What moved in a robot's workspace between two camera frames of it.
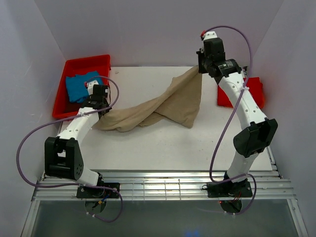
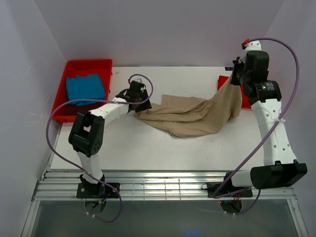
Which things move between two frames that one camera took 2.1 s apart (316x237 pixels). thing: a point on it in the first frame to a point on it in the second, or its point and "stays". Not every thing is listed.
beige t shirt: [177, 103] to [188, 117]
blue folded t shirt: [76, 90] stays
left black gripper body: [106, 103] to [142, 106]
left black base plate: [87, 192] stays
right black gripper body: [203, 61] to [239, 75]
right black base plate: [229, 189] stays
